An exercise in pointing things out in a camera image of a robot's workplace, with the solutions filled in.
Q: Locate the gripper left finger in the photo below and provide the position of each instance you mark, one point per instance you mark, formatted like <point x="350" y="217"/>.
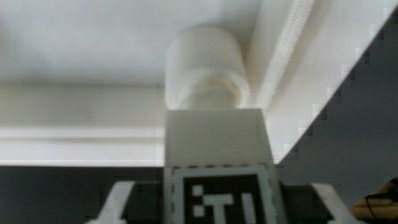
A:
<point x="110" y="213"/>

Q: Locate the white table leg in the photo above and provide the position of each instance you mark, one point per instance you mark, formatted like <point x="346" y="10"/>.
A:
<point x="220" y="185"/>

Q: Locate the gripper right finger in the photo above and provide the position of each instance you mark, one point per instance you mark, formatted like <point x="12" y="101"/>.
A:
<point x="334" y="204"/>

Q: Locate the white square table top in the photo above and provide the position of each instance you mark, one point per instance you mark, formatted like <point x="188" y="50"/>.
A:
<point x="82" y="70"/>

